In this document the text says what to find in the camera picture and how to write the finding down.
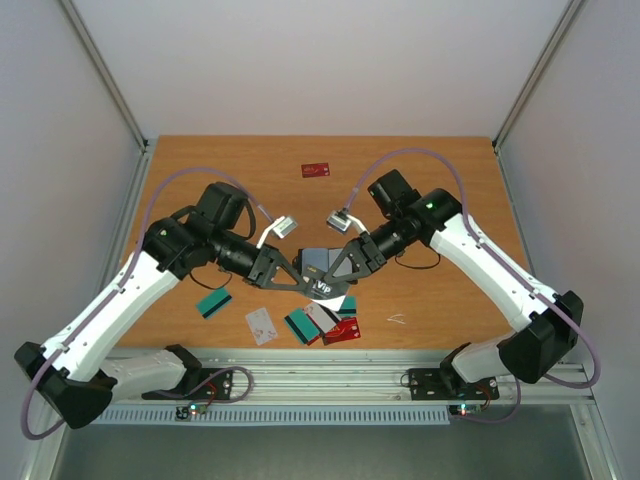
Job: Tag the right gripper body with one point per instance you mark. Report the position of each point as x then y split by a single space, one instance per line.
369 251

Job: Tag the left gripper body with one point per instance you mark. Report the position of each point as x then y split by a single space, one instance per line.
262 264

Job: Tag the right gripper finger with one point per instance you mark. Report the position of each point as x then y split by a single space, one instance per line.
344 273
344 256

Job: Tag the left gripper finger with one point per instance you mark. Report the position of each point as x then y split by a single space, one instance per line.
283 272
298 286

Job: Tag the black VIP card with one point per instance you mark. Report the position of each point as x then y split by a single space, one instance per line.
319 289

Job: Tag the black leather card holder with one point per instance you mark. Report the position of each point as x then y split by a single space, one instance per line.
317 258

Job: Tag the white floral VIP card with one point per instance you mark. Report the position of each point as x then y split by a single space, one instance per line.
261 326

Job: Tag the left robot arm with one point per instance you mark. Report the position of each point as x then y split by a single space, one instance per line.
71 370

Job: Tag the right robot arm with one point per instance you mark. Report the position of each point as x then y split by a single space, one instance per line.
542 322

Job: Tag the large teal card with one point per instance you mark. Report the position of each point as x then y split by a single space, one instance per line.
348 308

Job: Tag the teal card with black stripe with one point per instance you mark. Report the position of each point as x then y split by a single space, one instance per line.
300 324

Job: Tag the white card with black stripe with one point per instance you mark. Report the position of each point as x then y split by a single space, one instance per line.
324 318

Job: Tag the red card in pile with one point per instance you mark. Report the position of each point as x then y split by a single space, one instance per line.
346 330

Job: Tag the dark red card under pile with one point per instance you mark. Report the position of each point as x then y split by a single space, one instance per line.
309 340

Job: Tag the teal card far left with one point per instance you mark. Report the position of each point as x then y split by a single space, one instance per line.
215 301

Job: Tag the lone red card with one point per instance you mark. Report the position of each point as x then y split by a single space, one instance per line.
313 170

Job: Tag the left controller board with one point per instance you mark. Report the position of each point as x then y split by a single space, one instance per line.
189 412

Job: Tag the controller board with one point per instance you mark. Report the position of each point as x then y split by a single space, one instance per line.
189 412
465 409

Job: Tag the right controller board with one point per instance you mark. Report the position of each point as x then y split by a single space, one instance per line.
465 409

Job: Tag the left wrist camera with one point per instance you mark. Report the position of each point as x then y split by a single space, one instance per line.
280 228

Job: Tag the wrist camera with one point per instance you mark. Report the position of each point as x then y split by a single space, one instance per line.
342 221
280 228

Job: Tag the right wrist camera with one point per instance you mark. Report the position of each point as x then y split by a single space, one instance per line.
342 221

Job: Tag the aluminium front rail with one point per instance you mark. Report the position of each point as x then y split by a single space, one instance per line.
328 376

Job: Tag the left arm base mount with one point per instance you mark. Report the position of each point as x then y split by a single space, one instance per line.
197 383

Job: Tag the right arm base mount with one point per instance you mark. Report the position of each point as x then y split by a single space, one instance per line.
443 383

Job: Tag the white slotted cable duct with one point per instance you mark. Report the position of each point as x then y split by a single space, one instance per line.
273 415

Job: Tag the right rear aluminium post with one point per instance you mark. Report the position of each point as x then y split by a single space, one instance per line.
544 60

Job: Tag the aluminium post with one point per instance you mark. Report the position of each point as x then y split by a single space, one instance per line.
544 60
92 50

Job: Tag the left rear aluminium post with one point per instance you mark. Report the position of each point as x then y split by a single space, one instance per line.
92 50

